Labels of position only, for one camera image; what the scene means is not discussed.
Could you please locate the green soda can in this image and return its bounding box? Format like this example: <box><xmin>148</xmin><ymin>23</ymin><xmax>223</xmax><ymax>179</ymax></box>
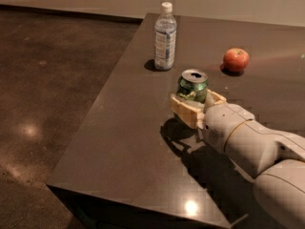
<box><xmin>177</xmin><ymin>69</ymin><xmax>208</xmax><ymax>103</ymax></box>

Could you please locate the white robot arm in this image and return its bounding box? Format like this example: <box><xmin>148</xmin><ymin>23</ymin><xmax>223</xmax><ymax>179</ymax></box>
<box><xmin>171</xmin><ymin>91</ymin><xmax>305</xmax><ymax>229</ymax></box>

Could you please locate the red apple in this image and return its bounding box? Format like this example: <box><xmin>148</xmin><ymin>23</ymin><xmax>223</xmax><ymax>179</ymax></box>
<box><xmin>223</xmin><ymin>48</ymin><xmax>250</xmax><ymax>73</ymax></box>

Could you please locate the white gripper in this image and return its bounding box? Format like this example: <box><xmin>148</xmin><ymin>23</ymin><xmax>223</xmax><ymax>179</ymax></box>
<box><xmin>171</xmin><ymin>90</ymin><xmax>254</xmax><ymax>154</ymax></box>

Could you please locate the clear plastic water bottle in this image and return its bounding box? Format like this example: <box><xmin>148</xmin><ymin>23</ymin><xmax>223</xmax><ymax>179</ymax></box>
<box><xmin>154</xmin><ymin>2</ymin><xmax>177</xmax><ymax>71</ymax></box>

